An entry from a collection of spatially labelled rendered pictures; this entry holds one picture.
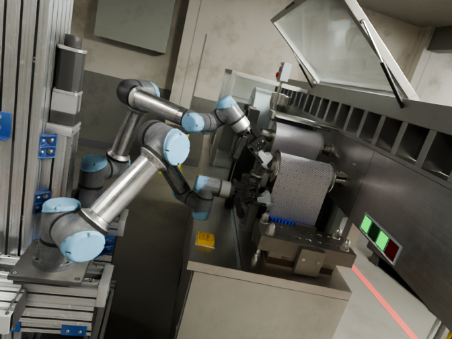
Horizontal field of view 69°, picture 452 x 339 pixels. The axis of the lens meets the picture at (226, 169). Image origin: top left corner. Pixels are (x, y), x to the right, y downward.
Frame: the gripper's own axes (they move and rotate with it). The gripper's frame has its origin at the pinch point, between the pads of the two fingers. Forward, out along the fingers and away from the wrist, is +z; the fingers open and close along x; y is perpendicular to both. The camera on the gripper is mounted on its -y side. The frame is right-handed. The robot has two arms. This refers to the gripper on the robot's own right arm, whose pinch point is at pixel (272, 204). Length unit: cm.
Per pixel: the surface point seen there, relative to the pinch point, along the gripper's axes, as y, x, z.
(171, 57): 48, 371, -99
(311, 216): -1.3, -0.3, 18.5
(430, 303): 6, -63, 30
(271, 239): -6.4, -20.0, -2.3
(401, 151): 39, -22, 33
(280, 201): 2.4, -0.3, 2.7
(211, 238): -16.5, -10.6, -23.7
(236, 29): 108, 381, -17
